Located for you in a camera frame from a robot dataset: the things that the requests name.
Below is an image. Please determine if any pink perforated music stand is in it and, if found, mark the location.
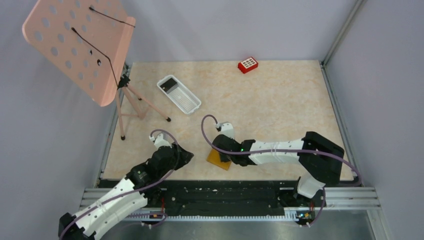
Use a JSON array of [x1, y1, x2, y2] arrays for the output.
[[22, 0, 172, 141]]

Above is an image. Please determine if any white plastic basket tray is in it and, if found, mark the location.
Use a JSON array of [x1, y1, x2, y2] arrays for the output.
[[156, 74, 202, 115]]

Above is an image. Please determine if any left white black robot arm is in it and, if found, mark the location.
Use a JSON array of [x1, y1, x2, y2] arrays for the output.
[[58, 143, 194, 240]]

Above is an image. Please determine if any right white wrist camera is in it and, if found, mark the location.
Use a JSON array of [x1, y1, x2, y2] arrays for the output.
[[215, 121, 235, 139]]

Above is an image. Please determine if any red box with grid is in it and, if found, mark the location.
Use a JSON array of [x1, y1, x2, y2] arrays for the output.
[[237, 56, 259, 74]]

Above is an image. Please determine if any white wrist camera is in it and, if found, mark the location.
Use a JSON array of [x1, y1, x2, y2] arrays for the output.
[[149, 131, 172, 150], [215, 121, 235, 139]]

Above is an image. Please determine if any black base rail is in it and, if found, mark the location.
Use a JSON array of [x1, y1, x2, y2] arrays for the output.
[[146, 180, 323, 217]]

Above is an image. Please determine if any black card in basket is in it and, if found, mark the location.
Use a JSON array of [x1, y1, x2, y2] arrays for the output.
[[160, 78, 179, 94]]

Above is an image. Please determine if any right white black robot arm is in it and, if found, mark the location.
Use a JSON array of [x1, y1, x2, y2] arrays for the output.
[[212, 131, 345, 206]]

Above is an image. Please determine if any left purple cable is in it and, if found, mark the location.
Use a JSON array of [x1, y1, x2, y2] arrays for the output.
[[58, 129, 181, 240]]

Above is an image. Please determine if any aluminium frame rail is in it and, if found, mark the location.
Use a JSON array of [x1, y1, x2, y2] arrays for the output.
[[320, 0, 366, 167]]

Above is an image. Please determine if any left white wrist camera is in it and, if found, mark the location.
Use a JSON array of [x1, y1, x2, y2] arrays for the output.
[[149, 131, 172, 150]]

